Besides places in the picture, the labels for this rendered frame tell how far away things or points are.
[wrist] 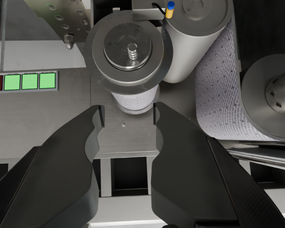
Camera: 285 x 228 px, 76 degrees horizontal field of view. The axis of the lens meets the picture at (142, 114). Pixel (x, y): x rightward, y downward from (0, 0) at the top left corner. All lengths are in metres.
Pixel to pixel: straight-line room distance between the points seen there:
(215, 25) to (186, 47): 0.06
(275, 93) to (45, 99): 0.64
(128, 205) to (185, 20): 0.54
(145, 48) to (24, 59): 2.79
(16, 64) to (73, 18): 2.45
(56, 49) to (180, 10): 2.64
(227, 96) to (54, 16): 0.53
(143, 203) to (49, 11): 0.63
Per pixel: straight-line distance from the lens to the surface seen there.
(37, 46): 3.04
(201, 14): 0.36
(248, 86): 0.35
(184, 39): 0.34
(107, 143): 0.62
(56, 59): 2.86
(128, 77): 0.29
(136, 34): 0.31
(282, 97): 0.33
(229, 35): 0.38
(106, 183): 0.65
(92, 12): 0.37
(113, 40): 0.31
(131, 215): 0.66
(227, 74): 0.37
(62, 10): 0.63
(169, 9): 0.27
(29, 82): 0.74
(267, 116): 0.35
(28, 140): 0.72
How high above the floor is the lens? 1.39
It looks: 7 degrees down
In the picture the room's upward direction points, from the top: 177 degrees clockwise
